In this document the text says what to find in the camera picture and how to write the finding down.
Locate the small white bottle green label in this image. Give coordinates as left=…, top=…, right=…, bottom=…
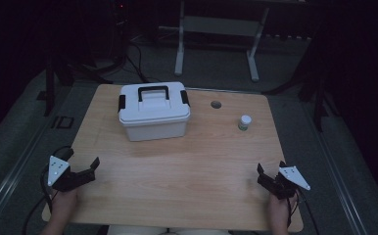
left=237, top=115, right=253, bottom=132

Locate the black stand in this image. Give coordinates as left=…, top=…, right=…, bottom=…
left=36, top=0, right=115, bottom=118
left=264, top=32, right=333, bottom=132

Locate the white box lid black handle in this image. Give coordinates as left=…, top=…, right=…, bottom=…
left=118, top=81, right=192, bottom=127

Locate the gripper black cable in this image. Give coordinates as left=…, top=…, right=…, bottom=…
left=22, top=145, right=68, bottom=235
left=287, top=188, right=320, bottom=235

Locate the person's right hand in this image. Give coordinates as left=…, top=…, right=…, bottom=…
left=267, top=194, right=299, bottom=227

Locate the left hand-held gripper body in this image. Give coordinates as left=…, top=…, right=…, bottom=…
left=47, top=155, right=97, bottom=193

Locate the black floor cable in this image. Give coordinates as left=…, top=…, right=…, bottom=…
left=124, top=41, right=163, bottom=84

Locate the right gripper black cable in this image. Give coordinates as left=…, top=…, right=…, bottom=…
left=287, top=188, right=320, bottom=235

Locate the black square floor frame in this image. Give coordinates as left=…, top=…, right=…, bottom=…
left=51, top=115, right=75, bottom=130

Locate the person's left hand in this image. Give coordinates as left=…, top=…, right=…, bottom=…
left=51, top=188, right=79, bottom=225

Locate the white metal stand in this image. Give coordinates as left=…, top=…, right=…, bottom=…
left=159, top=0, right=270, bottom=83

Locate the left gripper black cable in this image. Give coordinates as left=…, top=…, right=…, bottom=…
left=22, top=145, right=68, bottom=235

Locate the white plastic storage box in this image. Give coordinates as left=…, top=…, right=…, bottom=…
left=119, top=114, right=191, bottom=143

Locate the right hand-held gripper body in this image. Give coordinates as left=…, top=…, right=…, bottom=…
left=259, top=165, right=311, bottom=201

